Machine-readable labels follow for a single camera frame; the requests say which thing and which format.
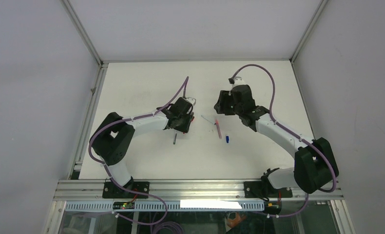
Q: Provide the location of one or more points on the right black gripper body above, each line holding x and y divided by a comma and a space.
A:
226, 105

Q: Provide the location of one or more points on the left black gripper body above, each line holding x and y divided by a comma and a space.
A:
184, 121

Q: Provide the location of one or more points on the blue white pen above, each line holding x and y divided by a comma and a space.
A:
208, 119

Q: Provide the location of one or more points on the pink pen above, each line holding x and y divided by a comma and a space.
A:
218, 128

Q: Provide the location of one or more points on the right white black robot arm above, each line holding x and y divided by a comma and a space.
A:
314, 167

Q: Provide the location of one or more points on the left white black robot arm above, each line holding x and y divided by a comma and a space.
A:
112, 138

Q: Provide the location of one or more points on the orange object below table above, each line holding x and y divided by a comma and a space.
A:
234, 218

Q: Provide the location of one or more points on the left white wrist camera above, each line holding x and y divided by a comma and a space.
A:
191, 100

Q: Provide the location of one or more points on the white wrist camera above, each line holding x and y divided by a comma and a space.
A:
191, 100
235, 81

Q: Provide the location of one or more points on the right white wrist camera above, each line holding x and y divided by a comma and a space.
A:
235, 81

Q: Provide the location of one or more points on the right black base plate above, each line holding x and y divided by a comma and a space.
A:
260, 189

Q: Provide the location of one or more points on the aluminium front rail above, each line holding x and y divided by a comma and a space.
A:
169, 190

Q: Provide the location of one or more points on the white slotted cable duct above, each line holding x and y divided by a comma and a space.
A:
170, 206

